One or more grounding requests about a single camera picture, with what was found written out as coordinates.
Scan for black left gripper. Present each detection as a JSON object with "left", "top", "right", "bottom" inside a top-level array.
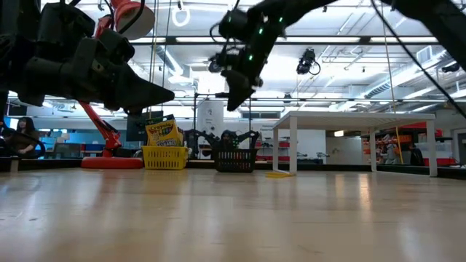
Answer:
[{"left": 17, "top": 28, "right": 175, "bottom": 116}]

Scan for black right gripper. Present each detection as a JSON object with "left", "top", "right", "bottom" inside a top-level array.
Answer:
[{"left": 221, "top": 36, "right": 274, "bottom": 112}]

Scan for black plastic basket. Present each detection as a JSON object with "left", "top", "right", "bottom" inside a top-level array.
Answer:
[{"left": 213, "top": 148, "right": 258, "bottom": 173}]

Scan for black computer monitor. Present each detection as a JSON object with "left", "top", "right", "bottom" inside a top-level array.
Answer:
[{"left": 125, "top": 110, "right": 165, "bottom": 143}]

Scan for person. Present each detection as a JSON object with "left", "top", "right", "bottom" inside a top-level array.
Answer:
[
  {"left": 9, "top": 116, "right": 41, "bottom": 156},
  {"left": 217, "top": 130, "right": 238, "bottom": 150},
  {"left": 407, "top": 143, "right": 426, "bottom": 167}
]

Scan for yellow plastic basket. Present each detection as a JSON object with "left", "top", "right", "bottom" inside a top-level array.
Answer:
[{"left": 141, "top": 145, "right": 189, "bottom": 171}]

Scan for black ceiling spotlight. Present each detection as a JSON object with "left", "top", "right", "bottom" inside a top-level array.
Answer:
[
  {"left": 441, "top": 61, "right": 461, "bottom": 74},
  {"left": 296, "top": 47, "right": 322, "bottom": 76}
]

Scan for yellow rubber band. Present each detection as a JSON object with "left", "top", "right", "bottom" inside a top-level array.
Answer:
[{"left": 265, "top": 171, "right": 296, "bottom": 179}]

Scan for white perforated shelf riser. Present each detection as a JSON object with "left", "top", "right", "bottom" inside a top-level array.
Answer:
[{"left": 272, "top": 111, "right": 438, "bottom": 178}]

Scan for thin yellow pole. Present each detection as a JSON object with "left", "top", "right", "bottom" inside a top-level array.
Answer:
[{"left": 380, "top": 0, "right": 404, "bottom": 161}]

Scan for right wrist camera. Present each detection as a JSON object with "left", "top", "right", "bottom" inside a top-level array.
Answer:
[{"left": 208, "top": 50, "right": 237, "bottom": 74}]

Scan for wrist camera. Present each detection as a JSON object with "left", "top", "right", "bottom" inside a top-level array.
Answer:
[
  {"left": 208, "top": 50, "right": 237, "bottom": 74},
  {"left": 38, "top": 3, "right": 96, "bottom": 55}
]

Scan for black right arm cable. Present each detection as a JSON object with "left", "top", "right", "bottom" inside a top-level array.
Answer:
[
  {"left": 370, "top": 0, "right": 466, "bottom": 119},
  {"left": 208, "top": 21, "right": 229, "bottom": 55}
]

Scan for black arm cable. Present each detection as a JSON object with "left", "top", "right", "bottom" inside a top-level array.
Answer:
[
  {"left": 208, "top": 21, "right": 229, "bottom": 55},
  {"left": 118, "top": 0, "right": 146, "bottom": 36},
  {"left": 370, "top": 0, "right": 466, "bottom": 119}
]

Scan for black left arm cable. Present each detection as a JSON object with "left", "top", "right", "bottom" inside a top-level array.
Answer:
[{"left": 118, "top": 0, "right": 146, "bottom": 36}]

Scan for white hanging ring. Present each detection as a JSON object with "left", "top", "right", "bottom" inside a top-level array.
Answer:
[{"left": 171, "top": 6, "right": 191, "bottom": 28}]

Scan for black curved hose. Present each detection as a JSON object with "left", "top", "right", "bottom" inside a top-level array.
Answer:
[{"left": 0, "top": 125, "right": 47, "bottom": 159}]

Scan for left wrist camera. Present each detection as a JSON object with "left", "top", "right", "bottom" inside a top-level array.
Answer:
[{"left": 38, "top": 3, "right": 96, "bottom": 55}]

